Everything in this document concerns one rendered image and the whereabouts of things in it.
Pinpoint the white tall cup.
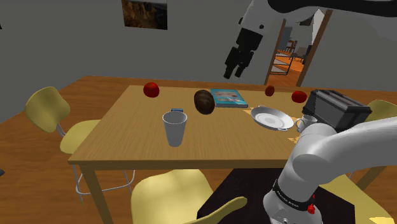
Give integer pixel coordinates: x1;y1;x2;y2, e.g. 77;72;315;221
162;111;188;148

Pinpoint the white mug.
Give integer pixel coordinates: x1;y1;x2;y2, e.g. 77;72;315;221
295;114;319;134

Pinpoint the white pan with handles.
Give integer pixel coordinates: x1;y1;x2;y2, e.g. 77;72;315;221
250;104;295;132

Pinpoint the wooden door frame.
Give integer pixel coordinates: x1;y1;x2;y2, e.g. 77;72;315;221
263;8;334;88

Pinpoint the yellow chair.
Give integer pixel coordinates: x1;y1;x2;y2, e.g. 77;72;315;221
24;85;136;204
365;99;397;123
130;168;249;224
321;173;395;224

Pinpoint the brown wall picture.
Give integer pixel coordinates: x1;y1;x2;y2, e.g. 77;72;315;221
120;0;169;31

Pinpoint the red apple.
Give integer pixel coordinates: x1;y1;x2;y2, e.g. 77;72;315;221
143;81;160;99
291;90;308;104

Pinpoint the dark brown oval fruit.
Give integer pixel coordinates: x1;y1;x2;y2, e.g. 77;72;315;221
193;89;216;116

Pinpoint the blue book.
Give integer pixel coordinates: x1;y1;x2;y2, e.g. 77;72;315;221
209;88;249;109

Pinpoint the wooden dining table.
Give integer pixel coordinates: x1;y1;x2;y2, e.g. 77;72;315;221
67;84;392;224

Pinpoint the black toaster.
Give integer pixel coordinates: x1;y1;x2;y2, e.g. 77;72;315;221
301;88;373;134

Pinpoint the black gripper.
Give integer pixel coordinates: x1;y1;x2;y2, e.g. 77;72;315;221
223;27;264;80

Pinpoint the dark robot stand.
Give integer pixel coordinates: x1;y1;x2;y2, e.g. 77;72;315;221
197;168;356;224

